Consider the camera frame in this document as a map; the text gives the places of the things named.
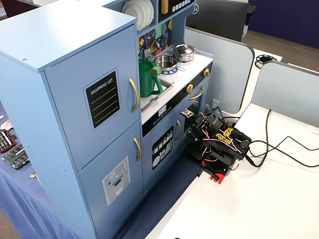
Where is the blue burner grate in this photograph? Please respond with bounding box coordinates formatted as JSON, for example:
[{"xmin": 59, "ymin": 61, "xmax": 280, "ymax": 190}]
[{"xmin": 160, "ymin": 66, "xmax": 179, "ymax": 76}]

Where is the open steel pot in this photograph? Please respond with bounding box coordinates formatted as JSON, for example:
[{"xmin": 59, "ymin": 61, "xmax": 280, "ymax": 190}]
[{"xmin": 153, "ymin": 55, "xmax": 179, "ymax": 71}]

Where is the black office panel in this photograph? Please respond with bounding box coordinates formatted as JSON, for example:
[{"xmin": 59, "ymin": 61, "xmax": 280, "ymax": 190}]
[{"xmin": 185, "ymin": 0, "xmax": 250, "ymax": 42}]

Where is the white plate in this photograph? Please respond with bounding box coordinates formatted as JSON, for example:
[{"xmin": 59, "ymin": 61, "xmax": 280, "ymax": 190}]
[
  {"xmin": 121, "ymin": 0, "xmax": 141, "ymax": 23},
  {"xmin": 134, "ymin": 0, "xmax": 148, "ymax": 32},
  {"xmin": 144, "ymin": 0, "xmax": 155, "ymax": 27}
]

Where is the red black tool case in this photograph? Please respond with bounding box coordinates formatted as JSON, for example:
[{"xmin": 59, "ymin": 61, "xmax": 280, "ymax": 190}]
[{"xmin": 0, "ymin": 128, "xmax": 17, "ymax": 154}]

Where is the blue toy kitchen body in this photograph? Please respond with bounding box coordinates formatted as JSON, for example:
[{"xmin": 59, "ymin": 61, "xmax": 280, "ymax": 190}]
[{"xmin": 0, "ymin": 0, "xmax": 215, "ymax": 239}]

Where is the blue door with dishes print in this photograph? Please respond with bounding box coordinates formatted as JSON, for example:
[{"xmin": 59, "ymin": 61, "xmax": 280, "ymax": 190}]
[{"xmin": 142, "ymin": 116, "xmax": 185, "ymax": 195}]

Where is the steel pot with lid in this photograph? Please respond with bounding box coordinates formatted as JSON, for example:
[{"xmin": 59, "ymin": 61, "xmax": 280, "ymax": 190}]
[{"xmin": 172, "ymin": 43, "xmax": 198, "ymax": 62}]

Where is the short gold door handle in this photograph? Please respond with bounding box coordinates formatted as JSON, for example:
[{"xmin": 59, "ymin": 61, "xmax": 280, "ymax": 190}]
[{"xmin": 133, "ymin": 137, "xmax": 143, "ymax": 162}]

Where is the oven door with window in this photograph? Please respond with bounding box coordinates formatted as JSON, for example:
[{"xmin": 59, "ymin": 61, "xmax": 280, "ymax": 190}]
[{"xmin": 183, "ymin": 77, "xmax": 208, "ymax": 136}]

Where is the grey desk partition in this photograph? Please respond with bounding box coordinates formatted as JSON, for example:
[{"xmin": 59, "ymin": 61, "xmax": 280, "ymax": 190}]
[
  {"xmin": 250, "ymin": 60, "xmax": 319, "ymax": 129},
  {"xmin": 183, "ymin": 25, "xmax": 255, "ymax": 116}
]

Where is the black data cable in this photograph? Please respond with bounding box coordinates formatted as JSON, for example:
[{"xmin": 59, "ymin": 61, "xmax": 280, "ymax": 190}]
[{"xmin": 249, "ymin": 135, "xmax": 319, "ymax": 151}]

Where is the green clear bit box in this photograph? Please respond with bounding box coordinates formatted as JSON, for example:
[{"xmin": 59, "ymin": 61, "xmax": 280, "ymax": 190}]
[{"xmin": 1, "ymin": 146, "xmax": 30, "ymax": 171}]

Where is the gold oven door handle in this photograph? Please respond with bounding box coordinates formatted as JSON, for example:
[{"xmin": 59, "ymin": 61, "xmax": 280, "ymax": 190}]
[{"xmin": 188, "ymin": 86, "xmax": 205, "ymax": 101}]

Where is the long gold door handle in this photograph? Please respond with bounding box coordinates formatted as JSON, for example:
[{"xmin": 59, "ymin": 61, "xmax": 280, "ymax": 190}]
[{"xmin": 128, "ymin": 77, "xmax": 141, "ymax": 114}]

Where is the black cable spool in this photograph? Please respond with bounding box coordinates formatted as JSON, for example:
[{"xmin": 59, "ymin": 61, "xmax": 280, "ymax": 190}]
[{"xmin": 255, "ymin": 54, "xmax": 278, "ymax": 67}]

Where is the black power cable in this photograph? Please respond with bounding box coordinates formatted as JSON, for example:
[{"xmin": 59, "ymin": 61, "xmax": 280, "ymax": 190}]
[{"xmin": 245, "ymin": 108, "xmax": 319, "ymax": 169}]

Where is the black toy microwave panel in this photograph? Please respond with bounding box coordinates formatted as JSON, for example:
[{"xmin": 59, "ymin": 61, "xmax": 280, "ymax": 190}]
[{"xmin": 158, "ymin": 0, "xmax": 197, "ymax": 23}]

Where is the colourful sticker sheet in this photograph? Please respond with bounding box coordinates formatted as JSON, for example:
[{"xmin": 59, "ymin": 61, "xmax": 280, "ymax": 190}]
[{"xmin": 0, "ymin": 119, "xmax": 13, "ymax": 132}]

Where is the grey toy sink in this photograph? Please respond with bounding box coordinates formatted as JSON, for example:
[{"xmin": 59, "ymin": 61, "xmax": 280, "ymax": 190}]
[{"xmin": 140, "ymin": 76, "xmax": 174, "ymax": 112}]

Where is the green block with wood face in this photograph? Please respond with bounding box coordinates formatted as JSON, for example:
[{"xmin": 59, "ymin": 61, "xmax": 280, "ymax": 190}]
[{"xmin": 150, "ymin": 64, "xmax": 163, "ymax": 76}]

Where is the green plastic pitcher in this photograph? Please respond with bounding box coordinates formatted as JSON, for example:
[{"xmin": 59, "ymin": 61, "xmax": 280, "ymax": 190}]
[{"xmin": 138, "ymin": 59, "xmax": 164, "ymax": 99}]

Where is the yellow banana bunch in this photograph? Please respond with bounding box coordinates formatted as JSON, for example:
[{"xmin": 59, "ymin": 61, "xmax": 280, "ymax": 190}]
[{"xmin": 174, "ymin": 119, "xmax": 183, "ymax": 141}]

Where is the blue textured cloth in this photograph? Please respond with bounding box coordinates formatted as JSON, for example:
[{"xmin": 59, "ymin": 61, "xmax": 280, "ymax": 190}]
[{"xmin": 0, "ymin": 98, "xmax": 201, "ymax": 239}]

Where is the blue door with shopping list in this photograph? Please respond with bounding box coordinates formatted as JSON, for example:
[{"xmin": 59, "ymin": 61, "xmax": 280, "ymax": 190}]
[{"xmin": 44, "ymin": 24, "xmax": 141, "ymax": 173}]

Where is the white post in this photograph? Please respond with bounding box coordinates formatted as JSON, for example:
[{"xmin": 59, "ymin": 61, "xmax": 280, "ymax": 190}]
[{"xmin": 244, "ymin": 4, "xmax": 257, "ymax": 36}]

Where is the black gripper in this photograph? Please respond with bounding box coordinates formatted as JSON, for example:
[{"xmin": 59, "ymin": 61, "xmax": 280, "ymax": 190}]
[{"xmin": 186, "ymin": 121, "xmax": 209, "ymax": 161}]

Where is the red table clamp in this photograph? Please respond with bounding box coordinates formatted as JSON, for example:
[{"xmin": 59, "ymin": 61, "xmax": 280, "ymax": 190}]
[{"xmin": 198, "ymin": 160, "xmax": 229, "ymax": 185}]

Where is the blue door with dispenser print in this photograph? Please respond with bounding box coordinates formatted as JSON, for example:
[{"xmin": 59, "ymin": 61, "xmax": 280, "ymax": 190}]
[{"xmin": 77, "ymin": 120, "xmax": 145, "ymax": 239}]

